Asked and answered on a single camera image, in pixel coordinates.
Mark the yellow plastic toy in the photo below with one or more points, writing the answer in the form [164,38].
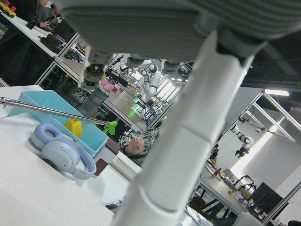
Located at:
[74,128]

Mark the yellow toy truck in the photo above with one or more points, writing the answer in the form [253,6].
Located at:
[7,8]

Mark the metal rod with green claw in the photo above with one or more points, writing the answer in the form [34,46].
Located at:
[47,110]

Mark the lavender over-ear headphones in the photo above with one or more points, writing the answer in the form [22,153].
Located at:
[61,153]

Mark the person in dark clothes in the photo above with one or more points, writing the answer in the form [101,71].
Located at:
[28,9]

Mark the grey cylindrical post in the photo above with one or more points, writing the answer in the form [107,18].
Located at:
[94,102]

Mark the pink foam blocks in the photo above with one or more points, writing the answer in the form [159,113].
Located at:
[109,86]

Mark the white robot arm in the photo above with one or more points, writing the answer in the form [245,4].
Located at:
[151,81]
[242,137]

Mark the light blue plastic bin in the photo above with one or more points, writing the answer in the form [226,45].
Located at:
[89,139]

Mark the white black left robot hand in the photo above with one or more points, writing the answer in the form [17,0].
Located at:
[141,23]

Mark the black background monitor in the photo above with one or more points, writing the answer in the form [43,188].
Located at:
[265,199]

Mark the white computer keyboard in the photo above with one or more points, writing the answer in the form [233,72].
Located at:
[123,167]

